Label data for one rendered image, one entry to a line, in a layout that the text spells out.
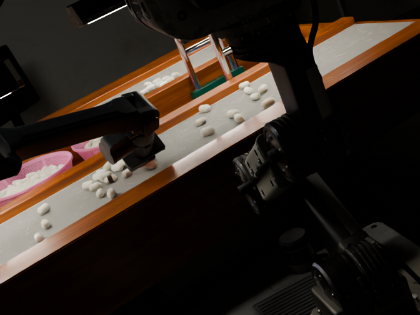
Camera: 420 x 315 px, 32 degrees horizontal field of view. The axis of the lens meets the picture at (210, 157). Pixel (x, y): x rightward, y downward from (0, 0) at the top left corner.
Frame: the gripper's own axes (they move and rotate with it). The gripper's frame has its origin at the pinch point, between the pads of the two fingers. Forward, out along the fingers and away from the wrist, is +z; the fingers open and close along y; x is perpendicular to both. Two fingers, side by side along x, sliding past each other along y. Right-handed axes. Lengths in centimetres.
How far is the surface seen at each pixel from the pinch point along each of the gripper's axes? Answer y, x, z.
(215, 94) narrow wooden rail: -34.4, -12.2, 14.1
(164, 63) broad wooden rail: -51, -55, 67
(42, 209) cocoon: 24.4, -4.5, 5.6
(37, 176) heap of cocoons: 16.6, -24.8, 32.5
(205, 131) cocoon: -18.3, 2.2, -2.1
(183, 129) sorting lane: -18.7, -6.1, 10.3
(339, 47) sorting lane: -71, -3, 7
